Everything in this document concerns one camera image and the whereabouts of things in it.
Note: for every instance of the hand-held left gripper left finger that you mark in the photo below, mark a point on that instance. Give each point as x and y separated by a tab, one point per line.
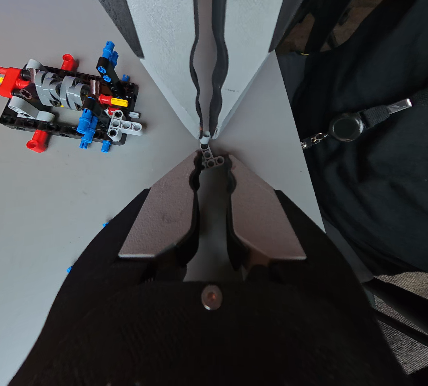
160	218

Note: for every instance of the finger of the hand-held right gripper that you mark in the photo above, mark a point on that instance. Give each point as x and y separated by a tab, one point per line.
157	24
250	24

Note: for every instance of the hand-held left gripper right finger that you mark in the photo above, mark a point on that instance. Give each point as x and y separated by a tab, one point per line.
264	218

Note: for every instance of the grey T-shaped lego beam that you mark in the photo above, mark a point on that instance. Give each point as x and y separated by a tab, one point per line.
211	158

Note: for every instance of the small grey lego bushing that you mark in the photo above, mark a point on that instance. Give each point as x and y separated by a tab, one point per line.
205	137

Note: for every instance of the person's dark clothed torso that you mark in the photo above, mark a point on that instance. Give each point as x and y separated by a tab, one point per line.
367	192

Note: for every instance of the lego engine frame assembly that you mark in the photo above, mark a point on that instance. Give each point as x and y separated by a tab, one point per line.
73	98

